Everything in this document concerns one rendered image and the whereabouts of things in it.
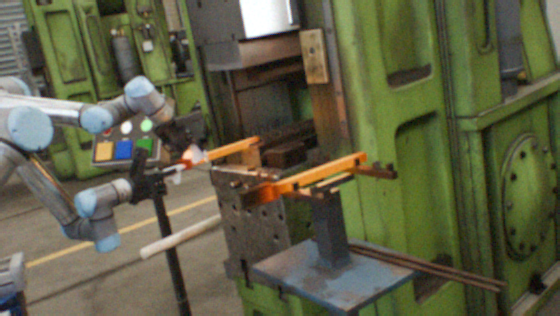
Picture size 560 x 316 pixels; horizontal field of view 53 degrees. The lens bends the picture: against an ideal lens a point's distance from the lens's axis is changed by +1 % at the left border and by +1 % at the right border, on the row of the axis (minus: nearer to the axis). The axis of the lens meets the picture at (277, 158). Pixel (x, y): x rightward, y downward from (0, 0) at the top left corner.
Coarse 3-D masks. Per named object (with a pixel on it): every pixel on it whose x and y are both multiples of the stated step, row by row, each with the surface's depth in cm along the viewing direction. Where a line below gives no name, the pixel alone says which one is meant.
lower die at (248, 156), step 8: (304, 120) 230; (280, 128) 221; (296, 128) 213; (304, 128) 211; (312, 128) 212; (280, 136) 204; (288, 136) 204; (296, 136) 206; (304, 136) 209; (248, 144) 197; (256, 144) 198; (272, 144) 198; (280, 144) 201; (312, 144) 212; (240, 152) 202; (248, 152) 199; (256, 152) 195; (232, 160) 207; (240, 160) 204; (248, 160) 200; (256, 160) 197; (264, 160) 196
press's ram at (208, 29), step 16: (192, 0) 197; (208, 0) 190; (224, 0) 184; (240, 0) 179; (256, 0) 183; (272, 0) 188; (192, 16) 199; (208, 16) 193; (224, 16) 186; (240, 16) 180; (256, 16) 183; (272, 16) 188; (288, 16) 193; (208, 32) 195; (224, 32) 189; (240, 32) 183; (256, 32) 184; (272, 32) 189
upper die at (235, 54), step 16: (288, 32) 200; (208, 48) 198; (224, 48) 191; (240, 48) 186; (256, 48) 191; (272, 48) 196; (288, 48) 201; (208, 64) 201; (224, 64) 194; (240, 64) 188; (256, 64) 191
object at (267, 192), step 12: (348, 156) 150; (360, 156) 149; (324, 168) 142; (336, 168) 145; (288, 180) 137; (300, 180) 138; (312, 180) 140; (240, 192) 131; (252, 192) 131; (264, 192) 133; (276, 192) 133; (252, 204) 132
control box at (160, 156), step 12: (132, 120) 227; (144, 120) 224; (120, 132) 228; (132, 132) 226; (144, 132) 223; (96, 144) 232; (156, 144) 219; (96, 156) 231; (132, 156) 223; (156, 156) 218; (168, 156) 224; (108, 168) 235; (120, 168) 234
